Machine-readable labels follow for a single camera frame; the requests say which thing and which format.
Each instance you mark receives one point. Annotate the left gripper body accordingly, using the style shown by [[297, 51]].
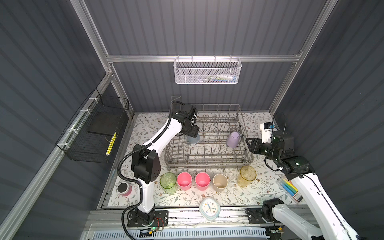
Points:
[[191, 131]]

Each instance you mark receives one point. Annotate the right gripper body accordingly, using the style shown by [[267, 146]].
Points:
[[267, 152]]

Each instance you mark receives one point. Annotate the blue textured cup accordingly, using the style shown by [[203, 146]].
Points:
[[192, 140]]

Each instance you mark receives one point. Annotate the purple cup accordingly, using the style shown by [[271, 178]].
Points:
[[233, 140]]

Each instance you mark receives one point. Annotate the yellow transparent cup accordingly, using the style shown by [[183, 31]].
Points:
[[247, 174]]

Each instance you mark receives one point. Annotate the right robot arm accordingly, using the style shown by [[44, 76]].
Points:
[[297, 169]]

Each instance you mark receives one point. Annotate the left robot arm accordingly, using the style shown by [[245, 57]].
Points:
[[145, 158]]

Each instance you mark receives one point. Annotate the highlighter pack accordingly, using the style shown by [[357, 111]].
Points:
[[292, 191]]

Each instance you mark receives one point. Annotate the beige cup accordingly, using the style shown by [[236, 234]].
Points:
[[220, 182]]

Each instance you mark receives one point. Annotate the left pink cup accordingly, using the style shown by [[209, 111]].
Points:
[[184, 180]]

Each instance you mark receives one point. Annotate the pink cup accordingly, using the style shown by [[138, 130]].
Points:
[[184, 180], [202, 181]]

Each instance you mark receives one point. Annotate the right pink cup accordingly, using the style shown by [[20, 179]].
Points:
[[202, 181]]

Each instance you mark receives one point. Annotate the green transparent cup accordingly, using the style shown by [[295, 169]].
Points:
[[168, 182]]

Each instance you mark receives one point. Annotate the markers in white basket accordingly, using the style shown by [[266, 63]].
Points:
[[230, 79]]

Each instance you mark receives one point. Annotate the white square clock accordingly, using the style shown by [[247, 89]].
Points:
[[209, 209]]

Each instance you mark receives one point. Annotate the yellow marker in black basket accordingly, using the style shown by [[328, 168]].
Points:
[[111, 144]]

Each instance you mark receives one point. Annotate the black pad in basket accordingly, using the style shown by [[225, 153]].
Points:
[[104, 124]]

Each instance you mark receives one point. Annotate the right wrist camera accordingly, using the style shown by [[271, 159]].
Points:
[[267, 132]]

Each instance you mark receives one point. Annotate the grey wire dish rack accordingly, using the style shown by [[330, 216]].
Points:
[[216, 122]]

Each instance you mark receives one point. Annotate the white mesh wall basket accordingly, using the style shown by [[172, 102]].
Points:
[[188, 71]]

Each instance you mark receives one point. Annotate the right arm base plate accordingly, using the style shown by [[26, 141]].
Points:
[[257, 215]]

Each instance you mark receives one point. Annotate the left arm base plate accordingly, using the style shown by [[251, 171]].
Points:
[[155, 218]]

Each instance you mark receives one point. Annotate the black wire wall basket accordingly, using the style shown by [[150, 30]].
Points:
[[79, 145]]

